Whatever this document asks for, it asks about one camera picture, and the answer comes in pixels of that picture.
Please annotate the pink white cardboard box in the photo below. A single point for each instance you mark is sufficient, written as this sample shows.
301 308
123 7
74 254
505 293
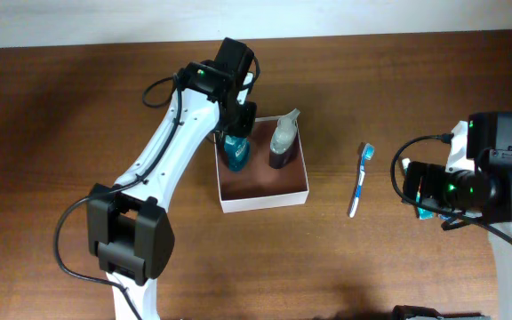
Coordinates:
259 186

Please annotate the teal Listerine mouthwash bottle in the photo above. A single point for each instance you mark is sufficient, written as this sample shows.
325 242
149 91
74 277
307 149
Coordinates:
237 151

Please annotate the teal toothpaste tube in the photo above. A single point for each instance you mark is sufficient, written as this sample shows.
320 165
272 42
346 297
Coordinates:
421 214

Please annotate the clear foam pump bottle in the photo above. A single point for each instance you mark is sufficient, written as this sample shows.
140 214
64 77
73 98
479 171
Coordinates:
283 139

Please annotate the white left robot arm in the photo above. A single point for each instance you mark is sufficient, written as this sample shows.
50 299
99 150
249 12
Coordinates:
128 228

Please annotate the black object at bottom edge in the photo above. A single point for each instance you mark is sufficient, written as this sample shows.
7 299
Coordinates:
404 312

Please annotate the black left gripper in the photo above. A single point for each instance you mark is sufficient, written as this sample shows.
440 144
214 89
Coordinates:
245 127

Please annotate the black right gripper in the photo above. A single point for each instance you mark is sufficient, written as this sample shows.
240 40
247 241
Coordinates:
432 175

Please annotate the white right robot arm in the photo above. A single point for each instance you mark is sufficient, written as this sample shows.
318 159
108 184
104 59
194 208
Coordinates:
483 144

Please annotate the blue white toothbrush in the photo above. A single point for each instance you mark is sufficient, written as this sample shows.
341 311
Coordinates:
366 154

